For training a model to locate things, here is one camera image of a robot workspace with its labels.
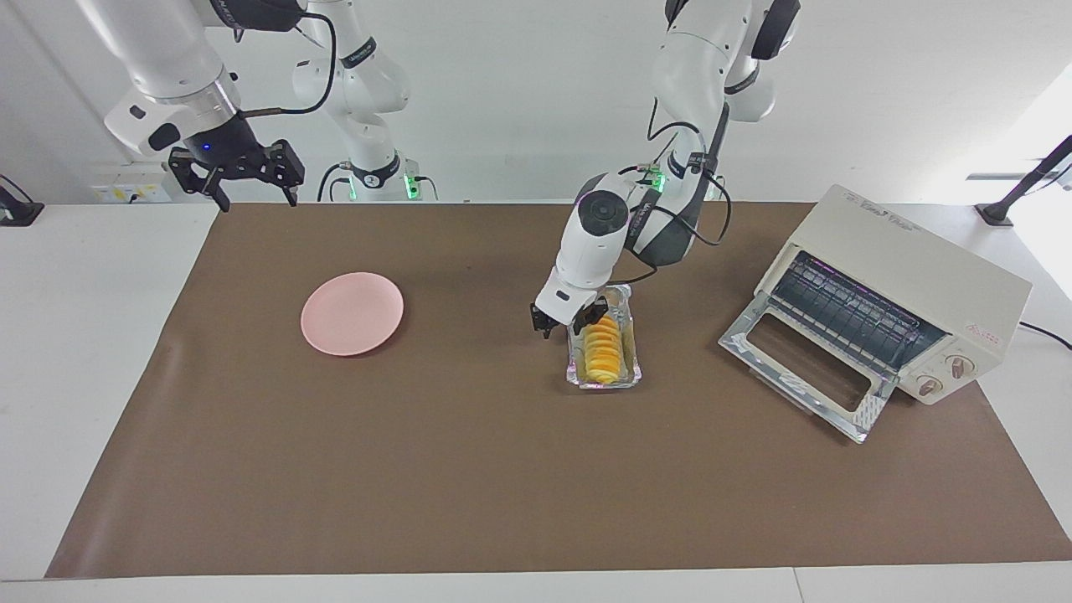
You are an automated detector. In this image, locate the metal oven rack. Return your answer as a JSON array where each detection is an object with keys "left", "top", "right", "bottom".
[{"left": 770, "top": 250, "right": 949, "bottom": 374}]

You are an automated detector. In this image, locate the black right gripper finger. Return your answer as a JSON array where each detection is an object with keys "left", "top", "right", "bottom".
[
  {"left": 167, "top": 149, "right": 231, "bottom": 213},
  {"left": 251, "top": 140, "right": 305, "bottom": 208}
]

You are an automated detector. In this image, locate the pink round plate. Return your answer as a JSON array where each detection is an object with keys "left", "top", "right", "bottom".
[{"left": 301, "top": 272, "right": 405, "bottom": 358}]

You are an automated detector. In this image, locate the glass oven door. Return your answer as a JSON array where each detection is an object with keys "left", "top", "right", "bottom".
[{"left": 719, "top": 301, "right": 901, "bottom": 445}]

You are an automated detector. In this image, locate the cream white toaster oven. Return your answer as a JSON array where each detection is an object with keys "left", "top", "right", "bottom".
[{"left": 754, "top": 184, "right": 1033, "bottom": 407}]

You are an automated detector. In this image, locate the tall black camera stand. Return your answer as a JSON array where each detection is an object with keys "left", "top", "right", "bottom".
[{"left": 976, "top": 134, "right": 1072, "bottom": 227}]

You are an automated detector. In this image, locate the sliced orange bread loaf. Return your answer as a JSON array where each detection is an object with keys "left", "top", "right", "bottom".
[{"left": 584, "top": 314, "right": 625, "bottom": 384}]

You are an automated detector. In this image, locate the black oven power cable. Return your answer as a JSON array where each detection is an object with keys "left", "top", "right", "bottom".
[{"left": 1018, "top": 321, "right": 1072, "bottom": 351}]

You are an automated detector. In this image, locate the short black camera stand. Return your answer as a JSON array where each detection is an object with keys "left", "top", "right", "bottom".
[{"left": 0, "top": 174, "right": 44, "bottom": 227}]

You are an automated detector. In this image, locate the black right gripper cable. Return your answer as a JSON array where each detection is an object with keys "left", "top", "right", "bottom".
[{"left": 237, "top": 8, "right": 338, "bottom": 118}]

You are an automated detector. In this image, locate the aluminium foil tray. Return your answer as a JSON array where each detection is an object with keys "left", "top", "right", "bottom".
[{"left": 565, "top": 285, "right": 642, "bottom": 390}]

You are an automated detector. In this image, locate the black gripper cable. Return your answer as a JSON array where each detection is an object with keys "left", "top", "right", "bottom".
[
  {"left": 237, "top": 8, "right": 338, "bottom": 118},
  {"left": 620, "top": 121, "right": 734, "bottom": 287}
]

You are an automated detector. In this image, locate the white power strip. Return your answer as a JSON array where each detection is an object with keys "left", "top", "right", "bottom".
[{"left": 90, "top": 162, "right": 177, "bottom": 204}]

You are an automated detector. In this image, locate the brown table mat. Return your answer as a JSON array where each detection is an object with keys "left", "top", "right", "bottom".
[{"left": 46, "top": 201, "right": 1072, "bottom": 579}]

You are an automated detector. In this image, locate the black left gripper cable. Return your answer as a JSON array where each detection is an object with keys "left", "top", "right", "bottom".
[{"left": 620, "top": 121, "right": 734, "bottom": 287}]

